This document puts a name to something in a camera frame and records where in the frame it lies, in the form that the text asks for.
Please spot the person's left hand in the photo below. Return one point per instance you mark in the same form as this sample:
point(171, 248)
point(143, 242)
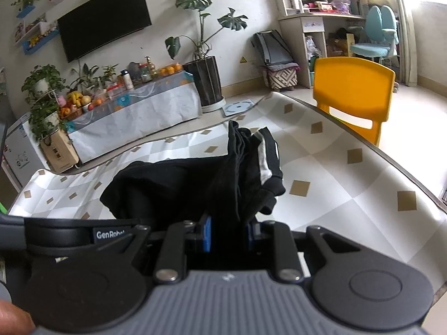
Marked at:
point(14, 319)

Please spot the monstera plant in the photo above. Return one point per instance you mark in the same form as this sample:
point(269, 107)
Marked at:
point(195, 3)

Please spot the leafy potted plant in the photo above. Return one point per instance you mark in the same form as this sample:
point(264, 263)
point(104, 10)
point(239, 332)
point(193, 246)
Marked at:
point(94, 76)

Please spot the small plant on blue shelf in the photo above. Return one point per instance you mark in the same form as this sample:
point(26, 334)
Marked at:
point(24, 5)

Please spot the blue wall shelf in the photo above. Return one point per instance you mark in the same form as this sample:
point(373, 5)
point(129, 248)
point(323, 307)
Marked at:
point(38, 40)

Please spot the round blue white disc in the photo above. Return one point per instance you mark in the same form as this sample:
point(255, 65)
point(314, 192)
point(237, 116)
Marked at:
point(238, 107)

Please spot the teal chair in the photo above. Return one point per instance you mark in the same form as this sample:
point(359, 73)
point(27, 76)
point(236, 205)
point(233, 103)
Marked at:
point(379, 31)

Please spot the cardboard box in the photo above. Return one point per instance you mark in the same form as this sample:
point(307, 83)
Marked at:
point(59, 151)

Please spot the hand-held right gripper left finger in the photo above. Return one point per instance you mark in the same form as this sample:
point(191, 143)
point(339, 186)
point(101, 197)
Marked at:
point(206, 233)

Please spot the fruit basket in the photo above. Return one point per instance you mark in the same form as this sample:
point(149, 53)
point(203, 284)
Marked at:
point(78, 103)

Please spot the patterned woven basket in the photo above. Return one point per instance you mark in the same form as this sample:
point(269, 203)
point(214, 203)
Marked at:
point(281, 77)

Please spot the blue round toy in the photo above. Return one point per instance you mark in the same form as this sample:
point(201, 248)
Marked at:
point(123, 104)

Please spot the hanging green potted plant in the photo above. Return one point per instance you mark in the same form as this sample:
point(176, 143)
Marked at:
point(43, 82)
point(47, 120)

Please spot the pile of oranges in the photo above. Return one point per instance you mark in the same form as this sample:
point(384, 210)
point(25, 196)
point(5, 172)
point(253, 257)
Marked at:
point(170, 69)

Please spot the black wall television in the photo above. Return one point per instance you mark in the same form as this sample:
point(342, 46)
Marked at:
point(104, 21)

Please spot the yellow chair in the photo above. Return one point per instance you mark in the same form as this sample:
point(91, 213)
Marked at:
point(352, 87)

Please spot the white shelf unit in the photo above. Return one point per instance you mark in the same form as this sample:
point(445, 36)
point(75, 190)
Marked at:
point(314, 7)

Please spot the grey backpack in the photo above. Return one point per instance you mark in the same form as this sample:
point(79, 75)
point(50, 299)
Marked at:
point(274, 49)

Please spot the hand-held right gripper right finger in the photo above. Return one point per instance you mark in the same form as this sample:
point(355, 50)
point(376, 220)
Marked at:
point(250, 235)

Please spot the beige curtain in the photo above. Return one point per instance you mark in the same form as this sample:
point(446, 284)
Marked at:
point(405, 24)

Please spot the black t-shirt red print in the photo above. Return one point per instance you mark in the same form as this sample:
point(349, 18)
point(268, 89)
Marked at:
point(157, 188)

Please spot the low table marble cover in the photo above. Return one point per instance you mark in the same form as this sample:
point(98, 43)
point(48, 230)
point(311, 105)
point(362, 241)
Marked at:
point(139, 115)

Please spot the grey checkered tablecloth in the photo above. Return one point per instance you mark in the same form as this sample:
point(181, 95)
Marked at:
point(331, 188)

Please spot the white bottle dark cap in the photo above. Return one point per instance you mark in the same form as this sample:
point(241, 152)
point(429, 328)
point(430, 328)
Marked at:
point(127, 79)

